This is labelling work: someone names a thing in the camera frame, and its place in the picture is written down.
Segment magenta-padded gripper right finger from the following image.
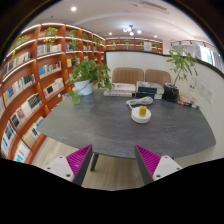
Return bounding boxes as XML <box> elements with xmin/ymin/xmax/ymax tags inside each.
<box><xmin>134</xmin><ymin>144</ymin><xmax>184</xmax><ymax>186</ymax></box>

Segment clear acrylic sign holder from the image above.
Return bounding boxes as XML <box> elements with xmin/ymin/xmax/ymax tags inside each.
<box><xmin>189</xmin><ymin>77</ymin><xmax>199</xmax><ymax>91</ymax></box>

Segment grey window curtains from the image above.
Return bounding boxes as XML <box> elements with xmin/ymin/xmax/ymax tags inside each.
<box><xmin>173</xmin><ymin>41</ymin><xmax>224</xmax><ymax>73</ymax></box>

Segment white wall socket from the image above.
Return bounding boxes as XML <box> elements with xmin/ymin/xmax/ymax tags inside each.
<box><xmin>198</xmin><ymin>81</ymin><xmax>207</xmax><ymax>98</ymax></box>
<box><xmin>205</xmin><ymin>87</ymin><xmax>215</xmax><ymax>105</ymax></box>

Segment grey-covered dark-spined book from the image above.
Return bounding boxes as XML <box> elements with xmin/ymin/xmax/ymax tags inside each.
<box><xmin>135</xmin><ymin>80</ymin><xmax>165</xmax><ymax>95</ymax></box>

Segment thick dark-spined book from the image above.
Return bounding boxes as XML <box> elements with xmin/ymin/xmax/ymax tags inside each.
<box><xmin>134</xmin><ymin>90</ymin><xmax>163</xmax><ymax>101</ymax></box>

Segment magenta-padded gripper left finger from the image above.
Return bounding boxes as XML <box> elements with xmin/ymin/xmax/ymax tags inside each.
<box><xmin>44</xmin><ymin>144</ymin><xmax>94</xmax><ymax>187</ymax></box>

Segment tall plant in black pot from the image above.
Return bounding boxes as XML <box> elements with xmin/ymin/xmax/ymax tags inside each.
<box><xmin>162</xmin><ymin>46</ymin><xmax>200</xmax><ymax>103</ymax></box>

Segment leafy plant in white pot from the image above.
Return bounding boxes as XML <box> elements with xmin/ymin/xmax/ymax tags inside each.
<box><xmin>65</xmin><ymin>58</ymin><xmax>115</xmax><ymax>106</ymax></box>

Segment white book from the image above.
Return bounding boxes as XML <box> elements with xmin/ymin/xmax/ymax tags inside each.
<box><xmin>111</xmin><ymin>82</ymin><xmax>137</xmax><ymax>94</ymax></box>
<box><xmin>103</xmin><ymin>89</ymin><xmax>134</xmax><ymax>99</ymax></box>

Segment tan padded chair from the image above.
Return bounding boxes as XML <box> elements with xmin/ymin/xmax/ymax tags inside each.
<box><xmin>111</xmin><ymin>67</ymin><xmax>145</xmax><ymax>85</ymax></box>
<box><xmin>144</xmin><ymin>68</ymin><xmax>172</xmax><ymax>87</ymax></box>

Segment black track light rail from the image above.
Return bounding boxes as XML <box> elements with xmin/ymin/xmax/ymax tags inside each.
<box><xmin>169</xmin><ymin>39</ymin><xmax>215</xmax><ymax>48</ymax></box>

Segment round white power strip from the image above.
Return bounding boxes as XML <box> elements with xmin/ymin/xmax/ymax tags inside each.
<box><xmin>130</xmin><ymin>106</ymin><xmax>152</xmax><ymax>125</ymax></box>

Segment white poster on shelf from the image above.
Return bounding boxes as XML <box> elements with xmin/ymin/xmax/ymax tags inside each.
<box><xmin>143</xmin><ymin>41</ymin><xmax>153</xmax><ymax>52</ymax></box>

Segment dark table leg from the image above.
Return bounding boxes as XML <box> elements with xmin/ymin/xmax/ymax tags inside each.
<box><xmin>89</xmin><ymin>152</ymin><xmax>100</xmax><ymax>172</ymax></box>

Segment orange wooden bookshelf unit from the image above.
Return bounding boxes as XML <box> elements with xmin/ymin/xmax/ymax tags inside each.
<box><xmin>0</xmin><ymin>22</ymin><xmax>164</xmax><ymax>165</ymax></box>

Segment branched ceiling lamp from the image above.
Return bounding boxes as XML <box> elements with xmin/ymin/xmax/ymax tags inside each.
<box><xmin>122</xmin><ymin>24</ymin><xmax>143</xmax><ymax>37</ymax></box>

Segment ceiling air vent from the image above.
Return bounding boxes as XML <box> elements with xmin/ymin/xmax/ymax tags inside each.
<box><xmin>139</xmin><ymin>1</ymin><xmax>171</xmax><ymax>15</ymax></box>

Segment yellow charger block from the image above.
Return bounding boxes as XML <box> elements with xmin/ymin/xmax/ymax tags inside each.
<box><xmin>138</xmin><ymin>105</ymin><xmax>148</xmax><ymax>117</ymax></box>

